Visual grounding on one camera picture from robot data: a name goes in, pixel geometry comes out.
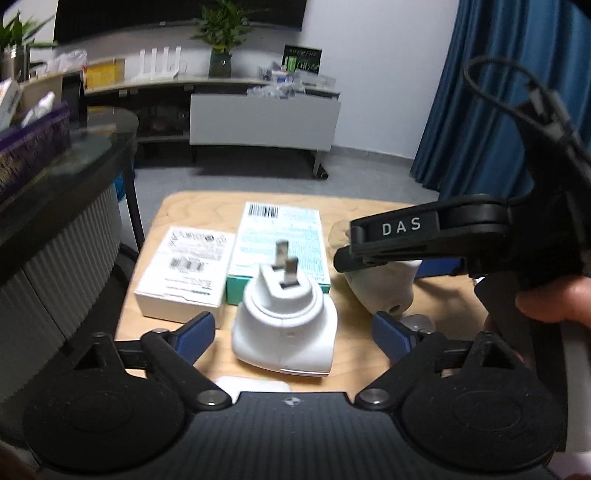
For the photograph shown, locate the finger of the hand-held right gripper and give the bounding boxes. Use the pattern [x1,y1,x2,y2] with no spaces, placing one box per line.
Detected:
[333,195,509,274]

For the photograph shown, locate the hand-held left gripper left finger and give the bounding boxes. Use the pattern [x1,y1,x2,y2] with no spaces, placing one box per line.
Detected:
[74,312,232,411]

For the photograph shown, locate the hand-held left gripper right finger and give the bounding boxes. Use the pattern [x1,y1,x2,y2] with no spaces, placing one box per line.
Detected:
[355,311,529,411]

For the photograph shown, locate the white rounded plastic device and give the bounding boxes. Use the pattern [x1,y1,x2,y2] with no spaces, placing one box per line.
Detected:
[332,219,423,317]

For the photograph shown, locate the white power adapter plug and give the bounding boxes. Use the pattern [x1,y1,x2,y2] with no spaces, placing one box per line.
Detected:
[231,240,338,377]

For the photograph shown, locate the person's right hand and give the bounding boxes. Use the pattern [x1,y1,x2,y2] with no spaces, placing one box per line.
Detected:
[515,276,591,325]

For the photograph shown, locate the small grey metal object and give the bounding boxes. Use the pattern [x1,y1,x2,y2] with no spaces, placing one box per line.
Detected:
[401,314,437,336]

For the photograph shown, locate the white cardboard box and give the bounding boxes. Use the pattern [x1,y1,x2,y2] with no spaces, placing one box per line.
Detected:
[135,226,237,324]

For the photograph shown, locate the white flat object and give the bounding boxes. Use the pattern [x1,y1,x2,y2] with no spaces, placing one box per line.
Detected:
[215,376,290,403]

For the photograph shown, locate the blue curtain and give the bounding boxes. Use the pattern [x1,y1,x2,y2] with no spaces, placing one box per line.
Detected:
[410,0,591,204]

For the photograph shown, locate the teal cardboard box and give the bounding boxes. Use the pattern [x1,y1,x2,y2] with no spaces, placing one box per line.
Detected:
[225,202,332,305]

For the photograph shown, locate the grey tv cabinet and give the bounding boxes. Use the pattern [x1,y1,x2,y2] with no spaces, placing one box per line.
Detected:
[83,74,343,182]

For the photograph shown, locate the dark round table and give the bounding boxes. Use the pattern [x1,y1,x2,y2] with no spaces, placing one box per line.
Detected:
[0,106,145,403]

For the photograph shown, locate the pile of clear plastic packets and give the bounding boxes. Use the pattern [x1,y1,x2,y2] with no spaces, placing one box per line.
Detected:
[247,67,340,100]

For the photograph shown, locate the black green retail box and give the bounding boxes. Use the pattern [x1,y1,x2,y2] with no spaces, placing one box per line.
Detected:
[283,45,322,75]

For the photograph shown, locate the potted plant in glass vase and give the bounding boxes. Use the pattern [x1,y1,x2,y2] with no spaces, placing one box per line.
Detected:
[191,0,260,79]

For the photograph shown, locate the purple patterned tray box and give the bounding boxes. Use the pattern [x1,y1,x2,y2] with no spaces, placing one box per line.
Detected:
[0,102,73,197]

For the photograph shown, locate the white router with antennas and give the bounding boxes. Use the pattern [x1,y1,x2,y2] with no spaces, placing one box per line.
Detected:
[130,45,186,83]

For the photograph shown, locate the small white bottle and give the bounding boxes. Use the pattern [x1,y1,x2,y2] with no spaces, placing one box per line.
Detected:
[25,91,57,123]

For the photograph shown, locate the yellow box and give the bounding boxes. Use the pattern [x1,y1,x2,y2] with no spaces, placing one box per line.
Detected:
[85,58,126,89]

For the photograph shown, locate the white orange carton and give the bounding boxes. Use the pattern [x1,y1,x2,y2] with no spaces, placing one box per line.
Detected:
[0,78,23,131]

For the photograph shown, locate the black television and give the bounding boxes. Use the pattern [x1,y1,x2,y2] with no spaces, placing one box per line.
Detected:
[54,0,308,48]

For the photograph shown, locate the metal cup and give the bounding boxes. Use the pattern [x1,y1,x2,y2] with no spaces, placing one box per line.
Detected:
[0,46,29,83]

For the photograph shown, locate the leafy potted plant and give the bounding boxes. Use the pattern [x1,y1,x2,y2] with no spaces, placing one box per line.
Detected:
[0,13,57,84]

